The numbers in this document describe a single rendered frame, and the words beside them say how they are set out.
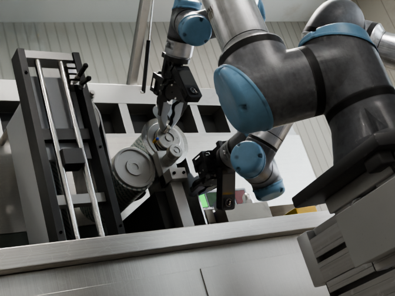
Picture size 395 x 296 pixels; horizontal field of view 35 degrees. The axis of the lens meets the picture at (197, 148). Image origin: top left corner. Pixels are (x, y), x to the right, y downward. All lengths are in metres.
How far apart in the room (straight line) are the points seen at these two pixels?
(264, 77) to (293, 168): 1.56
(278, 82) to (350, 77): 0.11
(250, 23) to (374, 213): 0.42
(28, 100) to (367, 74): 0.80
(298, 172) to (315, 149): 2.31
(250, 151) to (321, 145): 3.53
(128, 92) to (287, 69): 1.32
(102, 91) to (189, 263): 1.02
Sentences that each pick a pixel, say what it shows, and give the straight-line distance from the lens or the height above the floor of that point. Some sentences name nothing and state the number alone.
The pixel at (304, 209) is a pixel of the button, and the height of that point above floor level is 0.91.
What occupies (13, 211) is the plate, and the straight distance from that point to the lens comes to 1.86.
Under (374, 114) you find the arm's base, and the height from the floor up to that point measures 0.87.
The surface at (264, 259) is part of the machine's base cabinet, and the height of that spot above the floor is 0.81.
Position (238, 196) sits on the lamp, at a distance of 2.25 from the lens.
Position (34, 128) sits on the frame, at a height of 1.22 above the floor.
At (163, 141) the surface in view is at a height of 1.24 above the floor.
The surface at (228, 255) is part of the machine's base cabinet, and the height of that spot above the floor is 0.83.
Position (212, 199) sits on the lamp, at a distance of 2.18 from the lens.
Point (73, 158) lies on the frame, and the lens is 1.44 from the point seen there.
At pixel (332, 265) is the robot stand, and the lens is 1.03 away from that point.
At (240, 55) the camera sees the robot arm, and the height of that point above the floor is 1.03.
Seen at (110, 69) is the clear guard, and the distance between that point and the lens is 2.24.
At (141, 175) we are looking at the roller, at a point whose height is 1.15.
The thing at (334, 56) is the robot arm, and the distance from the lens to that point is 0.99.
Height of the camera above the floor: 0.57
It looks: 21 degrees up
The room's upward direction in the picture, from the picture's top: 18 degrees counter-clockwise
